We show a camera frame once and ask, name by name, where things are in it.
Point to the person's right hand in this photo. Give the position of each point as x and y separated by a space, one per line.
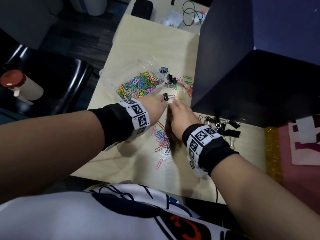
182 119

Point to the black chair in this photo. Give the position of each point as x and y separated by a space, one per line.
50 79

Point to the clear plastic bag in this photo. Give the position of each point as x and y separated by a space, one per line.
171 18

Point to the person's right forearm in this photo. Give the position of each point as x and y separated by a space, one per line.
265 199

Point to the black pouch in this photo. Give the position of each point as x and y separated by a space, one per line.
141 8

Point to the black wristband with marker tags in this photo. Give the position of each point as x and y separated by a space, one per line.
207 149
120 122

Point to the pink mat with white pattern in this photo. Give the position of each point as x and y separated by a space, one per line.
303 152

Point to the pile of colourful paper clips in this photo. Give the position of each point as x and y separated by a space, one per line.
140 84

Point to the pile of black binder clips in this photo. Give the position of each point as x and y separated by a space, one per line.
223 128

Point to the gold glitter strip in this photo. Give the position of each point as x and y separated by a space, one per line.
272 152

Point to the person's right fingers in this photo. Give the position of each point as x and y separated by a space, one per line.
173 105

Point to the white bottle with red cap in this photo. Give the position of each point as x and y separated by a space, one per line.
21 86

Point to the dark blue partition box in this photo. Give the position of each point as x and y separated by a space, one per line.
257 59

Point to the person's left fingers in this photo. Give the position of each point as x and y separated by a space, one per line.
162 100

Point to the clear plastic container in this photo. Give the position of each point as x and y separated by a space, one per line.
130 72

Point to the scattered pink blue paper clips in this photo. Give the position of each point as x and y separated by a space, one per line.
161 141

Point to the person's left forearm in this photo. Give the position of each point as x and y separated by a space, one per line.
50 149

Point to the person's left hand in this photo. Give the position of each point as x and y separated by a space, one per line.
153 107

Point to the white bin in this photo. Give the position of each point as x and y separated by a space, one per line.
90 4

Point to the scattered red green paper clips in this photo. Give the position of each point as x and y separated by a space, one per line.
187 86

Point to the black binder clip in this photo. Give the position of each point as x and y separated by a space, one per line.
163 70
166 96
170 79

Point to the dark grey cabinet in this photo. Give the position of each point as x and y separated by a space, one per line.
25 19

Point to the white printed shirt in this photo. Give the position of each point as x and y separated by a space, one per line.
100 217

